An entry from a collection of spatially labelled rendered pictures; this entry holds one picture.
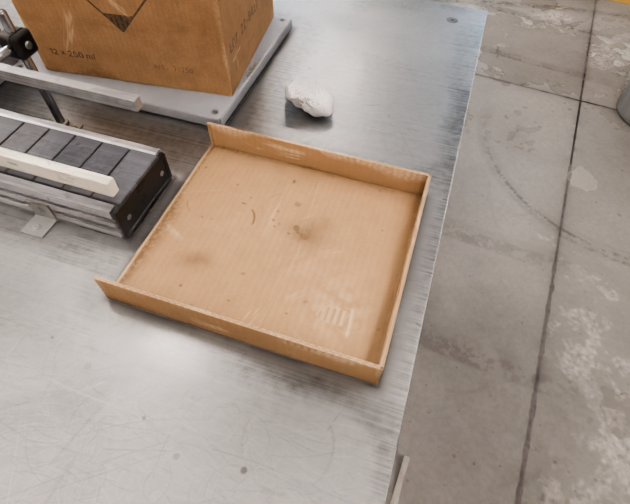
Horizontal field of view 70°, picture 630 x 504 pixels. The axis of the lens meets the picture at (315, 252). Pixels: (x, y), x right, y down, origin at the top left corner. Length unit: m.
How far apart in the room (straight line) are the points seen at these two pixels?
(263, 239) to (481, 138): 1.64
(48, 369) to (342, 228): 0.34
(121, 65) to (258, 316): 0.45
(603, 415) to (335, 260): 1.15
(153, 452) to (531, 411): 1.16
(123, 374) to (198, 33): 0.43
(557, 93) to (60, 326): 2.30
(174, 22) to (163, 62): 0.07
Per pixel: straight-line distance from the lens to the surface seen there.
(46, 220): 0.63
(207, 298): 0.50
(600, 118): 2.43
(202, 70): 0.70
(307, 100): 0.68
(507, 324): 1.53
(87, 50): 0.78
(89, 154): 0.62
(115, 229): 0.58
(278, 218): 0.55
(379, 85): 0.77
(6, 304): 0.58
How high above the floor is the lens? 1.26
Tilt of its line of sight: 55 degrees down
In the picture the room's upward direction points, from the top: 2 degrees clockwise
